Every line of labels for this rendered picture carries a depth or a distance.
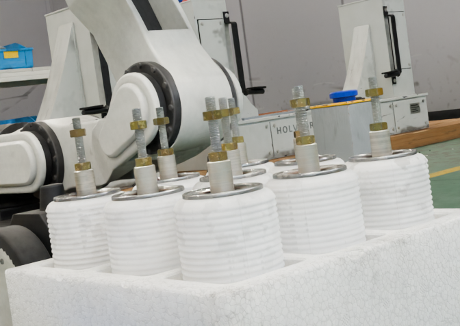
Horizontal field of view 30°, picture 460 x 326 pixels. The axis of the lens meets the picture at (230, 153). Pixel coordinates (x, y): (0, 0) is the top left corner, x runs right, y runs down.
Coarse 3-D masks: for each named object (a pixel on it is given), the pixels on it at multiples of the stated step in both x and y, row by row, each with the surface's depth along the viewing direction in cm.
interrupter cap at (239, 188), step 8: (240, 184) 82; (248, 184) 81; (256, 184) 80; (192, 192) 81; (200, 192) 80; (208, 192) 81; (216, 192) 77; (224, 192) 76; (232, 192) 76; (240, 192) 76
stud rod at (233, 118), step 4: (228, 100) 112; (232, 100) 112; (228, 104) 112; (232, 104) 112; (232, 116) 112; (236, 116) 112; (232, 120) 112; (236, 120) 112; (232, 124) 112; (236, 124) 112; (232, 128) 112; (236, 128) 112; (232, 132) 112; (236, 132) 112; (236, 136) 112
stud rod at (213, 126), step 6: (210, 102) 78; (210, 108) 79; (216, 120) 79; (210, 126) 79; (216, 126) 79; (210, 132) 79; (216, 132) 79; (216, 138) 79; (216, 144) 79; (216, 150) 79
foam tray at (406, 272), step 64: (320, 256) 80; (384, 256) 82; (448, 256) 89; (64, 320) 89; (128, 320) 80; (192, 320) 73; (256, 320) 71; (320, 320) 76; (384, 320) 82; (448, 320) 88
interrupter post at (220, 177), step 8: (224, 160) 78; (208, 168) 79; (216, 168) 78; (224, 168) 78; (216, 176) 78; (224, 176) 78; (232, 176) 79; (216, 184) 78; (224, 184) 78; (232, 184) 79
